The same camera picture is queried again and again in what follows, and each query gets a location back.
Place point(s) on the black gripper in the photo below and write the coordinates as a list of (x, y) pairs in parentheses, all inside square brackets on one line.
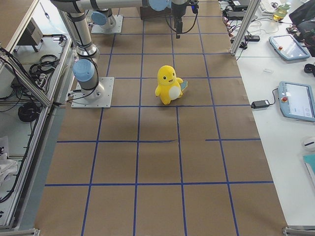
[(177, 10)]

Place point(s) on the dark brown wooden drawer cabinet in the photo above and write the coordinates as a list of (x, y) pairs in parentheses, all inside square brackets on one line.
[(147, 12)]

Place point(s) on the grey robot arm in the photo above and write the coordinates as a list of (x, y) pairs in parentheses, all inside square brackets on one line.
[(85, 69), (101, 11)]

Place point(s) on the yellow plush dinosaur toy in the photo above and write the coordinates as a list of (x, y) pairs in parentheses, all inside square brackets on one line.
[(169, 86)]

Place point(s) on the yellow drink bottle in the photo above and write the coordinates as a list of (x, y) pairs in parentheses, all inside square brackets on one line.
[(281, 11)]

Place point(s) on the blue teach pendant far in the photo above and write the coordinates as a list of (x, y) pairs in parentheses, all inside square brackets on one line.
[(288, 47)]

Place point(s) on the blue teach pendant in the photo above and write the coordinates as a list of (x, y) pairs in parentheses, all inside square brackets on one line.
[(296, 101), (288, 47)]

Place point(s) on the black power adapter brick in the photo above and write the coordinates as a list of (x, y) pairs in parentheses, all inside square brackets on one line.
[(260, 104)]

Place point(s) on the blue teach pendant near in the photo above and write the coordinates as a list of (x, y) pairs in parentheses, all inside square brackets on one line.
[(296, 101)]

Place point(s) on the grey electronics box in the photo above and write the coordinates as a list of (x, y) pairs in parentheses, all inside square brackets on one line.
[(32, 36)]

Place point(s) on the white computer mouse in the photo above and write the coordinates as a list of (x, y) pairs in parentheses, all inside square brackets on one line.
[(308, 143)]

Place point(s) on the teal notebook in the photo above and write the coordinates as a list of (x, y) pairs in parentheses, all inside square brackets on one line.
[(309, 161)]

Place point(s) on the white crumpled cloth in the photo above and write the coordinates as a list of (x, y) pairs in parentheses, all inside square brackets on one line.
[(8, 167)]

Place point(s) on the aluminium frame post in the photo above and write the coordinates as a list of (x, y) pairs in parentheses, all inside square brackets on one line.
[(252, 8)]

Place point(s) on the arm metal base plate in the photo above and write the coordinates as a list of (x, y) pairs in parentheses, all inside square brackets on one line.
[(100, 98), (106, 25)]

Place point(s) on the aluminium side rail frame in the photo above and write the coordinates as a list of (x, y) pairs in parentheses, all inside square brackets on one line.
[(29, 84)]

